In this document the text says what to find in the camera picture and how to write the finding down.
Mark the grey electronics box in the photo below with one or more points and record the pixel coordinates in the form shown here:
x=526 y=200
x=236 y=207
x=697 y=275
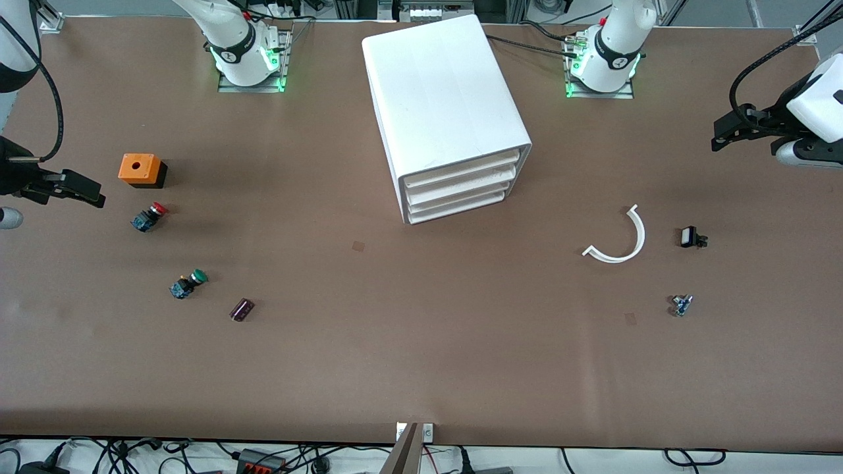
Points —
x=428 y=10

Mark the black plug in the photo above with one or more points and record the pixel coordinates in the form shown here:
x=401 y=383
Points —
x=464 y=462

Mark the black power strip red switches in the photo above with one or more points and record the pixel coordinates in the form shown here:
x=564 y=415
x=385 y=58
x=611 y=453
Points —
x=260 y=462

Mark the aluminium corner bracket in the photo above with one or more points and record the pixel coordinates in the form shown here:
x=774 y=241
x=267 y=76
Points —
x=51 y=23
x=805 y=34

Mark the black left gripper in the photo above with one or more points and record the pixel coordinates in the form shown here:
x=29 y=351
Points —
x=772 y=120

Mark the white drawer cabinet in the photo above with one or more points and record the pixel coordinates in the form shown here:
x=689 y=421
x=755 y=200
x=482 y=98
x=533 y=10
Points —
x=441 y=92

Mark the black switch with white face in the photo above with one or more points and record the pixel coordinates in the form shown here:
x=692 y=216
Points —
x=689 y=237

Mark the wooden beam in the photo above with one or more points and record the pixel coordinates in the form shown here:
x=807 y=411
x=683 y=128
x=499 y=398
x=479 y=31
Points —
x=402 y=454

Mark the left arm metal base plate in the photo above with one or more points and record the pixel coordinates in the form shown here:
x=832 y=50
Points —
x=622 y=94

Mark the green push button switch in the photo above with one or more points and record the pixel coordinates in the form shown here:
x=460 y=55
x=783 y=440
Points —
x=188 y=284

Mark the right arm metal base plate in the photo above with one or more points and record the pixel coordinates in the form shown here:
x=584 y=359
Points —
x=227 y=87

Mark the orange box with hole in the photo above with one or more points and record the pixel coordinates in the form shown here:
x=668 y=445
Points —
x=137 y=168

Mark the dark purple cylindrical capacitor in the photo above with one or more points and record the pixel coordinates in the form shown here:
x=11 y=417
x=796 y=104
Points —
x=242 y=310

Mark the black plug adapter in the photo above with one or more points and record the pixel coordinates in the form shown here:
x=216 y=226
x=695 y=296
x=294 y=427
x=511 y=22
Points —
x=43 y=469

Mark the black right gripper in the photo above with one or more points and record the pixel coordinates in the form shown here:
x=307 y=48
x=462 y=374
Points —
x=14 y=174

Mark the white plastic drawer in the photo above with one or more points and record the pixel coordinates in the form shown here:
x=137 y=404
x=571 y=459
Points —
x=461 y=185
x=458 y=204
x=461 y=170

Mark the red push button switch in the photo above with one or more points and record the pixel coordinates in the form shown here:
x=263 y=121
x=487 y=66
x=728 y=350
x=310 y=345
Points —
x=148 y=218

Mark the small white bracket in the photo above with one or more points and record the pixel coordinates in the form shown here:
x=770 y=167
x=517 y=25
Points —
x=400 y=432
x=428 y=432

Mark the white curved plastic clip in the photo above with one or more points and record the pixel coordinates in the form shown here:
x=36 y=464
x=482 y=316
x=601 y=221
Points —
x=640 y=234

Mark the small metal blue potentiometer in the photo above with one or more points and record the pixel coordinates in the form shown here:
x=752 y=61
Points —
x=681 y=305

